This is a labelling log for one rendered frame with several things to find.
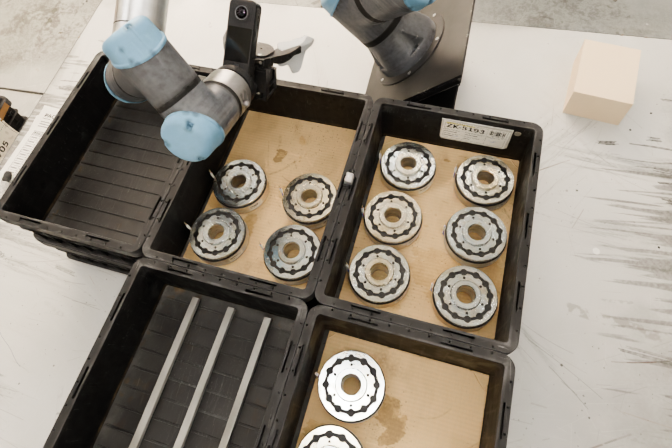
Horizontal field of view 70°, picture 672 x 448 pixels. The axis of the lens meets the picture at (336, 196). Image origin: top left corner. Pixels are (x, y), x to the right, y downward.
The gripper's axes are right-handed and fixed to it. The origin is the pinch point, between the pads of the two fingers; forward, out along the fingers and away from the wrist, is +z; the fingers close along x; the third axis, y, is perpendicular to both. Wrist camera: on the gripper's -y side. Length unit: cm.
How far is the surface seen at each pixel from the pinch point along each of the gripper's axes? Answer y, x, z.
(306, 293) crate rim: 21.9, 19.7, -39.5
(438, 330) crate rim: 20, 40, -41
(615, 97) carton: 10, 69, 21
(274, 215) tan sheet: 26.6, 7.9, -21.3
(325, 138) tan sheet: 19.4, 12.4, -3.9
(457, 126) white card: 9.5, 36.9, -4.4
